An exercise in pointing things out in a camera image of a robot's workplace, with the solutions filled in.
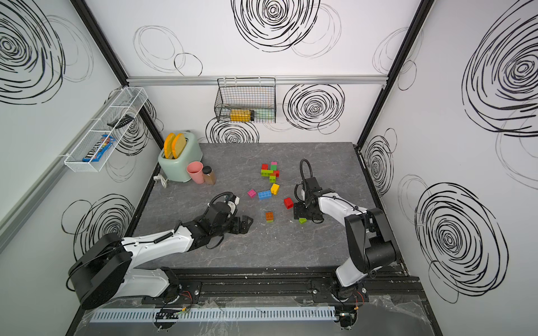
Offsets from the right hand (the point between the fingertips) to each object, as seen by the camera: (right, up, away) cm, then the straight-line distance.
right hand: (304, 214), depth 92 cm
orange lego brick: (-15, 0, -2) cm, 16 cm away
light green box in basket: (-18, +43, -5) cm, 47 cm away
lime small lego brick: (-15, -3, -1) cm, 16 cm away
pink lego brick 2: (-24, +8, +7) cm, 27 cm away
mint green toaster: (-59, +20, +4) cm, 63 cm away
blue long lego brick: (-18, +8, +7) cm, 21 cm away
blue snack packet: (-74, +26, -22) cm, 81 cm away
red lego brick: (-18, +21, +17) cm, 32 cm away
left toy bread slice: (-60, +32, -1) cm, 68 cm away
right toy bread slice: (-56, +32, +1) cm, 65 cm away
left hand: (-26, -1, -6) cm, 26 cm away
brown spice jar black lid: (-45, +17, +7) cm, 48 cm away
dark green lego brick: (-13, +21, +17) cm, 30 cm away
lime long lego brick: (-17, +18, +14) cm, 29 cm away
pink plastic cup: (-51, +20, +7) cm, 55 cm away
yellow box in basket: (-28, +43, -3) cm, 52 cm away
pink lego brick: (-13, +23, +19) cm, 33 cm away
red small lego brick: (-12, +18, +15) cm, 26 cm away
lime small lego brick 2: (-2, -2, -3) cm, 4 cm away
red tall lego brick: (-7, +5, +2) cm, 9 cm away
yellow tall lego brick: (-13, +10, +7) cm, 18 cm away
